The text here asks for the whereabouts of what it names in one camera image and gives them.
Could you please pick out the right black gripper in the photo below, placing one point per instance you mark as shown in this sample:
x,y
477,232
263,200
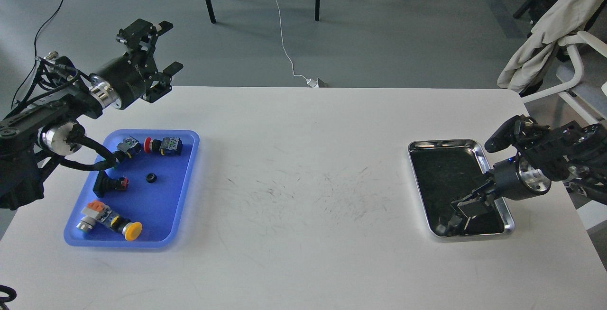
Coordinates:
x,y
513,179

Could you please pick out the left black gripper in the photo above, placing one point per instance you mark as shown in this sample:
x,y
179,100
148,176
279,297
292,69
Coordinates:
x,y
134,75

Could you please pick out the small black gear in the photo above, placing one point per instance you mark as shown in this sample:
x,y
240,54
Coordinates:
x,y
151,178

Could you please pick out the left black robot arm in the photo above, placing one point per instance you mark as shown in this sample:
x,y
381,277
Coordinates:
x,y
43,132

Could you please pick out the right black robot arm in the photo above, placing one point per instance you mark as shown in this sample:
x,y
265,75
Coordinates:
x,y
569,153

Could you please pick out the silver metal tray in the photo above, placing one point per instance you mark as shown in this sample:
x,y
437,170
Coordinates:
x,y
444,171

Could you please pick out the blue plastic tray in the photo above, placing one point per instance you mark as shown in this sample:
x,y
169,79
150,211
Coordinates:
x,y
158,207

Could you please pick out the white power adapter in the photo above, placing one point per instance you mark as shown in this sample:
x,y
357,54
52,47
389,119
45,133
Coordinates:
x,y
316,83

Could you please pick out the beige cloth on chair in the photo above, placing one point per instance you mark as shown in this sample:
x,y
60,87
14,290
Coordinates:
x,y
527,66

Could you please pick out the red push button switch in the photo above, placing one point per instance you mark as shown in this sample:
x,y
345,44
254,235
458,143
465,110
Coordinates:
x,y
168,146

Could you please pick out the green push button switch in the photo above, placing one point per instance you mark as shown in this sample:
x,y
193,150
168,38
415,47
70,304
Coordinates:
x,y
126,149

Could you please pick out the black push button switch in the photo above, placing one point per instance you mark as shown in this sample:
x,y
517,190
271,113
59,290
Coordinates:
x,y
104,183

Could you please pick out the white chair frame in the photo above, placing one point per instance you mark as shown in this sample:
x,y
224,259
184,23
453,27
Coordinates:
x,y
573,89

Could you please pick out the grey orange switch module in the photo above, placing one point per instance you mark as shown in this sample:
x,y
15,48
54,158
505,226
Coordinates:
x,y
95,212

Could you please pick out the yellow push button switch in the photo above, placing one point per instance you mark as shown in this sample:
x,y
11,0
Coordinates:
x,y
128,229

